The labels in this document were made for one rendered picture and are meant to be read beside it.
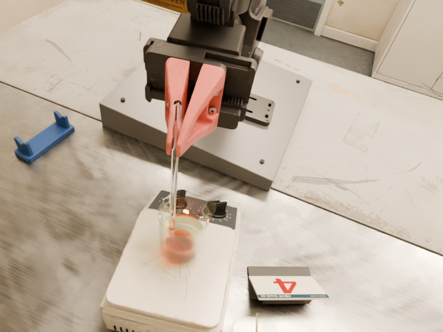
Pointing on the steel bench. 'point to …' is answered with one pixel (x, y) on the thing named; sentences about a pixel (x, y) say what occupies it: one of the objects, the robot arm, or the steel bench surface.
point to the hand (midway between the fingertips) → (175, 143)
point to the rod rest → (44, 139)
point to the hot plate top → (173, 276)
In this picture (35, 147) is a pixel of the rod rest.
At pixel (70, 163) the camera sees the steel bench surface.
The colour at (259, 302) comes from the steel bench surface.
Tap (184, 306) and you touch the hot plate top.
